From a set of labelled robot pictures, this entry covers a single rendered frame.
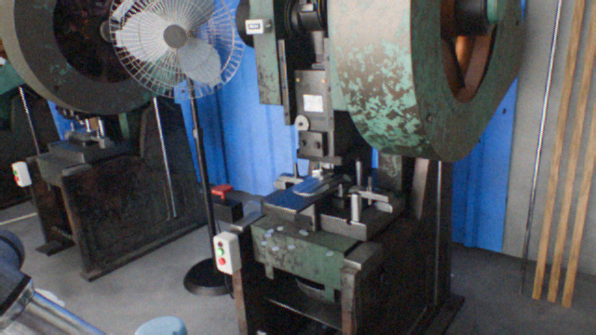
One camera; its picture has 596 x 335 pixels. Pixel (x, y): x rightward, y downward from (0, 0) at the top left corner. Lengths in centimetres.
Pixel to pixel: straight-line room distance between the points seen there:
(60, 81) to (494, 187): 225
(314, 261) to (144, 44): 122
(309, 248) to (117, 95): 145
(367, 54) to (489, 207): 181
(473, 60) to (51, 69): 180
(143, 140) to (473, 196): 195
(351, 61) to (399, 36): 12
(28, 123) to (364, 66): 375
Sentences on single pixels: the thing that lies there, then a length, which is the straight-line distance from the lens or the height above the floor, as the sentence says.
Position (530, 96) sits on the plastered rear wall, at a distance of 248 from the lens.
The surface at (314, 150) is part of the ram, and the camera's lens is 147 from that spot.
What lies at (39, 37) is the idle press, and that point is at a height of 133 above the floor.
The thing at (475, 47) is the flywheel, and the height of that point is 120.
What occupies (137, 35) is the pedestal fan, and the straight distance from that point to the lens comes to 214.
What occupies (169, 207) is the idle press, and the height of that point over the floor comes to 20.
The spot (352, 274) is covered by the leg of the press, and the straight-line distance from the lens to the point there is 133.
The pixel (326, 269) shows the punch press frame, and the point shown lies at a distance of 146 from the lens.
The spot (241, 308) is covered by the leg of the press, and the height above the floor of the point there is 31.
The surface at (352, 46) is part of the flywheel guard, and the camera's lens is 99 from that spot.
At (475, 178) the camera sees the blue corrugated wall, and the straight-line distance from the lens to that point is 259.
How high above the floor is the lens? 134
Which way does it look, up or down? 19 degrees down
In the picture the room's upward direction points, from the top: 4 degrees counter-clockwise
